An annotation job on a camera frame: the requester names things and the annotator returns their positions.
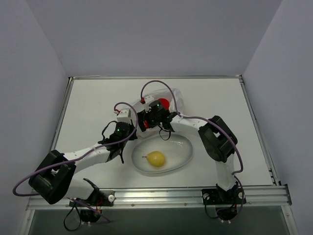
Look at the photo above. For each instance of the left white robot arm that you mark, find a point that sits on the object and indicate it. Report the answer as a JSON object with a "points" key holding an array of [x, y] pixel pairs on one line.
{"points": [[53, 178]]}

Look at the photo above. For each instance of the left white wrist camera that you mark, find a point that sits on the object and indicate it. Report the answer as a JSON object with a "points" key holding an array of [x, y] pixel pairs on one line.
{"points": [[126, 115]]}

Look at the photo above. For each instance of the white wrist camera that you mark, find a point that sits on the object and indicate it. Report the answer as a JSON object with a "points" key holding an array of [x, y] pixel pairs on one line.
{"points": [[146, 101], [126, 115]]}

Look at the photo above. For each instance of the yellow fake pear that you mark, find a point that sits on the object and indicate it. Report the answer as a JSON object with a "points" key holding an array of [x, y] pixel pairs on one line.
{"points": [[155, 159]]}

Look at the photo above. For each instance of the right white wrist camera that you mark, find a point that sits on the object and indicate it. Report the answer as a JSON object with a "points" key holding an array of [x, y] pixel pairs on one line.
{"points": [[146, 101]]}

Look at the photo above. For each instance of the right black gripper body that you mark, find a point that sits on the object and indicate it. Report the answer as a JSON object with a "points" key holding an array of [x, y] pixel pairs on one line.
{"points": [[143, 121]]}

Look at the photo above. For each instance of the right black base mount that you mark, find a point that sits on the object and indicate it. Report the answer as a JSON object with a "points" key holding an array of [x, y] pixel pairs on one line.
{"points": [[223, 205]]}

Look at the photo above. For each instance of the white plastic bag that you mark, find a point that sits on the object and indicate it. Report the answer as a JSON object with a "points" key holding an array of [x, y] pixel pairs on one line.
{"points": [[157, 94]]}

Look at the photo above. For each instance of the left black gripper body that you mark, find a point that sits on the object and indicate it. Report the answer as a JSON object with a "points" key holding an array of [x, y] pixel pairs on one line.
{"points": [[133, 133]]}

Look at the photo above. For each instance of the aluminium front rail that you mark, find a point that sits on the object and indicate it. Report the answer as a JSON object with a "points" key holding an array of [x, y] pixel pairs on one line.
{"points": [[156, 198]]}

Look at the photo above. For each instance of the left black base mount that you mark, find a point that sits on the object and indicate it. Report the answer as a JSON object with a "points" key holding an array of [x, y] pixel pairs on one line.
{"points": [[89, 210]]}

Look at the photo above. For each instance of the red fake apple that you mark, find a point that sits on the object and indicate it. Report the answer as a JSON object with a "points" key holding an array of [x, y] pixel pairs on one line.
{"points": [[165, 103]]}

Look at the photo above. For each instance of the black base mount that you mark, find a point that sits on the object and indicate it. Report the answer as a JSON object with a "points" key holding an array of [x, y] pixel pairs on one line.
{"points": [[223, 205], [89, 210]]}

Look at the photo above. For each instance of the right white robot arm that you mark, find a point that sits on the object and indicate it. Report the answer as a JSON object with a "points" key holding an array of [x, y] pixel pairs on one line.
{"points": [[217, 138]]}

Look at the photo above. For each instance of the white oval plate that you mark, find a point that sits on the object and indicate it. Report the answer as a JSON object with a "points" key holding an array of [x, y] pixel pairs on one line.
{"points": [[178, 151]]}

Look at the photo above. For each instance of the red yellow fake peach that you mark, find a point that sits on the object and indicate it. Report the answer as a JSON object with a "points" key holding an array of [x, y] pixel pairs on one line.
{"points": [[146, 124]]}

